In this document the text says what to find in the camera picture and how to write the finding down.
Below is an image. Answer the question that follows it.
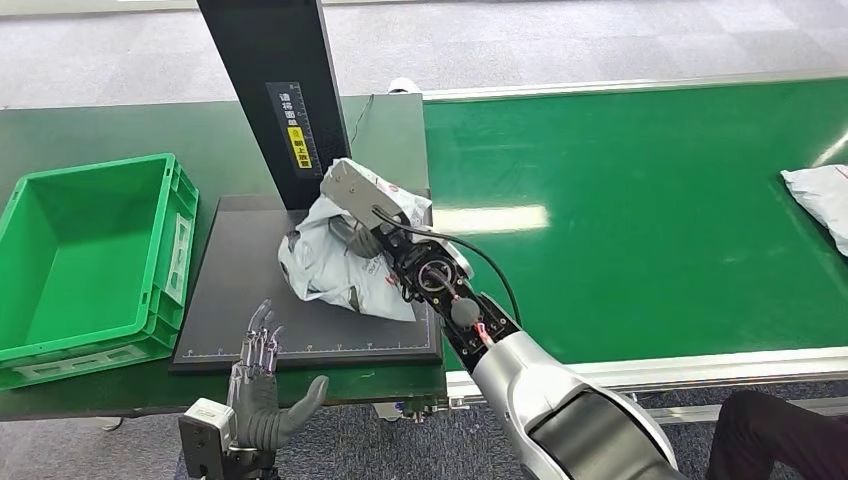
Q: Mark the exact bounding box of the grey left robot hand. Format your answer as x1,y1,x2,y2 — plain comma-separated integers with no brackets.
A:
226,299,331,454

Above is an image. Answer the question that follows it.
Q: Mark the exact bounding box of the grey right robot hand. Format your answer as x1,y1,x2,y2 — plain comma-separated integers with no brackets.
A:
328,214,387,262

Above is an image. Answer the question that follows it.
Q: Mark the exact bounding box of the grey mailer package red print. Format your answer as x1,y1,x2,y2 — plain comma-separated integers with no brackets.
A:
779,163,848,259
277,157,434,324

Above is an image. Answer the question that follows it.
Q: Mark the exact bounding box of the black inbound scanner machine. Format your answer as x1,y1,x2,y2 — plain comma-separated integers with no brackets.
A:
168,0,446,376

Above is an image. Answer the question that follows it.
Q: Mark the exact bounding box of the green conveyor belt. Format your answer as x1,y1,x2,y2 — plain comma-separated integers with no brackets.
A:
422,77,848,374

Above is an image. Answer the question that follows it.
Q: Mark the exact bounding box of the black yellow label sticker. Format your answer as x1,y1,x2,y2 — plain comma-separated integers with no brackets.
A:
265,80,325,181

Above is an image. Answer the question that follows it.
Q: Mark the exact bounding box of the green plastic crate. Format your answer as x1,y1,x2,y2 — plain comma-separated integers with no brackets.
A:
0,153,201,392

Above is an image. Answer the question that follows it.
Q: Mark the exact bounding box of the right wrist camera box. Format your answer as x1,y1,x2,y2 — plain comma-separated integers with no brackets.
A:
319,160,405,231

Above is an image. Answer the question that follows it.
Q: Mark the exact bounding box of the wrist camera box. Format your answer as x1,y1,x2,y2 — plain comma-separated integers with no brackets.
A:
177,397,238,480
319,160,405,231

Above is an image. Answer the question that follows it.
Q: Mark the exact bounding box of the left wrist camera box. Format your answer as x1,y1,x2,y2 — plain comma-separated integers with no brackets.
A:
177,397,238,480

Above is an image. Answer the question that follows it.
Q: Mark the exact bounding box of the thin black machine cable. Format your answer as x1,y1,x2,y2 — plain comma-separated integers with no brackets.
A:
349,93,376,146

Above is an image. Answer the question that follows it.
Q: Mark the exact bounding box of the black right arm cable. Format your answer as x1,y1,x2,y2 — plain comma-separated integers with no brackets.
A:
371,205,523,330

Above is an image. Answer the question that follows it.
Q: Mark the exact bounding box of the aluminium conveyor frame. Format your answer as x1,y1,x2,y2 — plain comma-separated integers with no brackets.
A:
387,68,848,425

